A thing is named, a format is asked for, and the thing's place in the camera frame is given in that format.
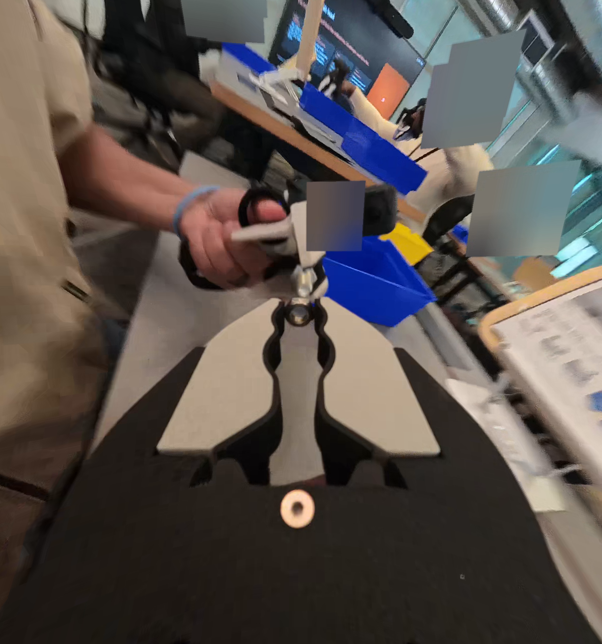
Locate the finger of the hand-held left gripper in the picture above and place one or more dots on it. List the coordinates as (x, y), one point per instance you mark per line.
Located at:
(308, 257)

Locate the silver hex nut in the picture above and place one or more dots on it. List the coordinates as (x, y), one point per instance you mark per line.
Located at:
(299, 315)

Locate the wooden neighbouring table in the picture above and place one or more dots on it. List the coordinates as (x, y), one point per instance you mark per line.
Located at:
(250, 111)

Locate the blue plastic bin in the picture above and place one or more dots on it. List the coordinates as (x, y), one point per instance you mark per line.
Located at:
(376, 287)
(386, 161)
(326, 110)

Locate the large wall screen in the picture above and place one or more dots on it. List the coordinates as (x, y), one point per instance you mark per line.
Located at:
(361, 45)

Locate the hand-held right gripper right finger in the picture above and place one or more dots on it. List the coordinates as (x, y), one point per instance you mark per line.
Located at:
(376, 392)

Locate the yellow plastic bin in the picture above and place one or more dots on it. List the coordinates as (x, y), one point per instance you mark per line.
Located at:
(411, 246)

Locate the person's left forearm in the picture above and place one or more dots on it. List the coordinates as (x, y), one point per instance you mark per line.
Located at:
(130, 191)

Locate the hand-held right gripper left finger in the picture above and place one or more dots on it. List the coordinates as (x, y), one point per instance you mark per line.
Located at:
(220, 392)

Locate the blue wristband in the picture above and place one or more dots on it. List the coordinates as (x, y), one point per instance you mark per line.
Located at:
(185, 206)

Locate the document stand with wooden board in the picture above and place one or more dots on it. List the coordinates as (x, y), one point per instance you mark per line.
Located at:
(507, 437)

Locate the printed instruction sheet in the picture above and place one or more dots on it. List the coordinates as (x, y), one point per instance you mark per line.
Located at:
(572, 342)

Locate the person's left hand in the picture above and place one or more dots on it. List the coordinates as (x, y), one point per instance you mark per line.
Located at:
(215, 236)

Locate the silver ventilation duct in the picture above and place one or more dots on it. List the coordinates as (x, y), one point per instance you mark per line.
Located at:
(492, 12)

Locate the silver bolt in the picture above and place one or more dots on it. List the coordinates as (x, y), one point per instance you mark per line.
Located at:
(303, 279)

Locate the white folding stand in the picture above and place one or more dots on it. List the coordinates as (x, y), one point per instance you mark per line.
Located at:
(280, 80)

